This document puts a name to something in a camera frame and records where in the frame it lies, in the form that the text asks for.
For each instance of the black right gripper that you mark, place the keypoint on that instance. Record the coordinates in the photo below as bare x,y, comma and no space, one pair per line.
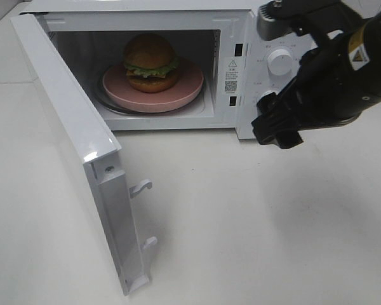
336,81

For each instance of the burger with lettuce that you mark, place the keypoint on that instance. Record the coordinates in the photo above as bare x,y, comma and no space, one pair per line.
151,63

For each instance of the pink round plate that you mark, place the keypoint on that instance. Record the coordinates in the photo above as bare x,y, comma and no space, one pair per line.
184,91

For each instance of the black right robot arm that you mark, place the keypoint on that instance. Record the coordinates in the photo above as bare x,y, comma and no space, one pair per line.
336,81

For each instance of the upper white power knob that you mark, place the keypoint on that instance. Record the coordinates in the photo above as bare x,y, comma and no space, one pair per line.
280,61

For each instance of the white microwave oven body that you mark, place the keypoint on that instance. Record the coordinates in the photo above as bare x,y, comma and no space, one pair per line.
220,37

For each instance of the glass microwave turntable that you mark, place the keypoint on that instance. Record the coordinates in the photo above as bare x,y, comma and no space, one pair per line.
196,106

